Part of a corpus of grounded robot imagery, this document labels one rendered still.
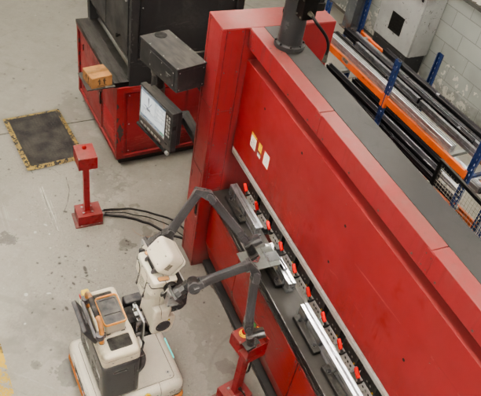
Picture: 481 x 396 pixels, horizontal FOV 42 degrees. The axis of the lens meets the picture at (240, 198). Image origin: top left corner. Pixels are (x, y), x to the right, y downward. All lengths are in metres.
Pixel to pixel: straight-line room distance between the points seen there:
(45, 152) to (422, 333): 4.54
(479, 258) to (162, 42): 2.70
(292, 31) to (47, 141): 3.55
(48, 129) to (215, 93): 2.95
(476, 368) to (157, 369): 2.42
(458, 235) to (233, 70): 2.01
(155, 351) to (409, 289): 2.19
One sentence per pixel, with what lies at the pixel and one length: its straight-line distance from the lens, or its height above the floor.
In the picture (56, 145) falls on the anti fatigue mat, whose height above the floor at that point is 0.01.
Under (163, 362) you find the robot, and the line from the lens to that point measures 4.65.
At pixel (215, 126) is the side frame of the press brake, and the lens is 4.56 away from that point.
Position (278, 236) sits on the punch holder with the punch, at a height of 1.21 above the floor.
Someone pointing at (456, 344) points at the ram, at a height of 2.03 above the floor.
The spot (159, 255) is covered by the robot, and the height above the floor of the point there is 1.34.
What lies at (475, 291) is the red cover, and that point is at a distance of 2.84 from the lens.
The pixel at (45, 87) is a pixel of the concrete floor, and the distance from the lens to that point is 7.62.
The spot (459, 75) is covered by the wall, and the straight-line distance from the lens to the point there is 8.55.
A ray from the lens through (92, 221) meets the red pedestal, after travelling 5.86.
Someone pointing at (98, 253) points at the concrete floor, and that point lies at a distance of 5.65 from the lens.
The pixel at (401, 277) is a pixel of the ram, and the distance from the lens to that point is 3.17.
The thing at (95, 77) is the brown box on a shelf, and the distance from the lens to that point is 5.76.
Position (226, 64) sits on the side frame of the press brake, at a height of 2.03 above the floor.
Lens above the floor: 4.21
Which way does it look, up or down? 42 degrees down
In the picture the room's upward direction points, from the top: 11 degrees clockwise
